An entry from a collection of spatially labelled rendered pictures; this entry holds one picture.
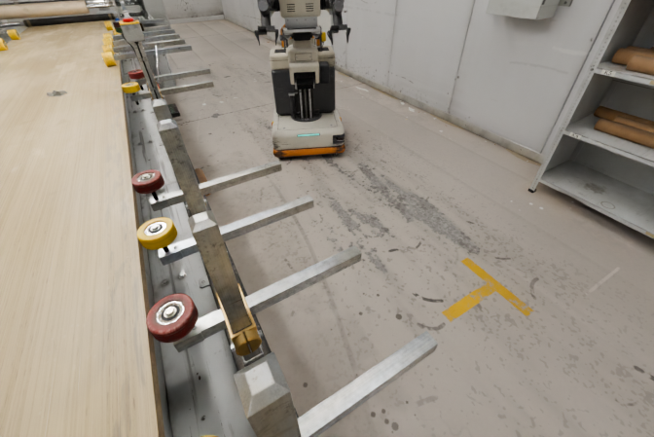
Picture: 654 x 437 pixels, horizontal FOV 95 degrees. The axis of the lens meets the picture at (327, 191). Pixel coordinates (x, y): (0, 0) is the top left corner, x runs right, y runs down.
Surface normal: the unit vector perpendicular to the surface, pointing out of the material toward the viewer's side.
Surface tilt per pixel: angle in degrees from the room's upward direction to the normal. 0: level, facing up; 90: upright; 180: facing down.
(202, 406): 0
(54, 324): 0
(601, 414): 0
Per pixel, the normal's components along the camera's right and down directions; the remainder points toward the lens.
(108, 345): -0.02, -0.79
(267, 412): 0.51, 0.52
